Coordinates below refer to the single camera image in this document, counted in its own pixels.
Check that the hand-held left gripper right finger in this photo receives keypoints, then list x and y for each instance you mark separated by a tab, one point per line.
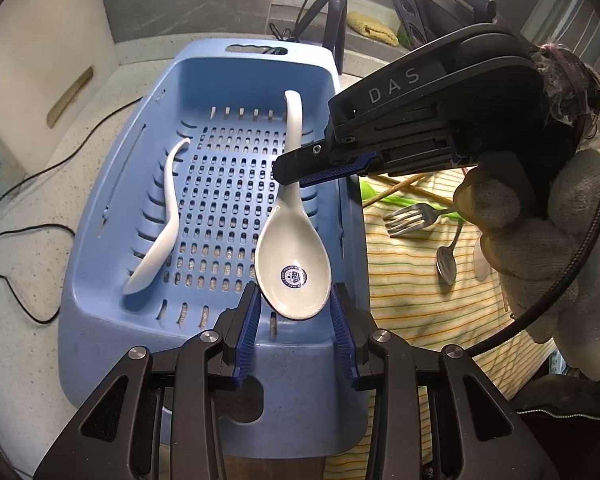
340	330

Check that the person's right hand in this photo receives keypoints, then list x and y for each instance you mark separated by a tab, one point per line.
530	260

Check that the blue perforated plastic basket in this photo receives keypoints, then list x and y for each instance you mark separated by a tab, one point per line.
300	410

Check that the white cutting board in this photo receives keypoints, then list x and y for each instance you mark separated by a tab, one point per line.
30	85

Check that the metal fork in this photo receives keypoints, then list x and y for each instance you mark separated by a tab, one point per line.
405	220

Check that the white ceramic spoon blue emblem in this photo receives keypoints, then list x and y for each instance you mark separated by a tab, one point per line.
290	240

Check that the yellow striped cloth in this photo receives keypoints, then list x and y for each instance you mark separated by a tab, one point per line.
410	300

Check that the plain white ceramic spoon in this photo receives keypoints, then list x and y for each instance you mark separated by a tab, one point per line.
160	250

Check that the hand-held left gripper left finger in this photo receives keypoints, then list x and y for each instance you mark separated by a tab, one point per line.
247	330

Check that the wooden chopstick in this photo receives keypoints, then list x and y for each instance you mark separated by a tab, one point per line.
395	189
430	197

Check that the dark cloth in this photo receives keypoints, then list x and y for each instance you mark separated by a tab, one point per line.
570	435

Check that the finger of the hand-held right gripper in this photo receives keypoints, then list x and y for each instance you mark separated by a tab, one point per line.
300	165

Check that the black tripod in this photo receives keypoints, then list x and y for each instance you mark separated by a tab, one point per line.
336	20

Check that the yellow sponge cloth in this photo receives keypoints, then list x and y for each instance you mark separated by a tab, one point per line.
375	27

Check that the green plastic utensil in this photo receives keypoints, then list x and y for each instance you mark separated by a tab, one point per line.
367	192

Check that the metal spoon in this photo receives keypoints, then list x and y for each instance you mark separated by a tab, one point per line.
446	265

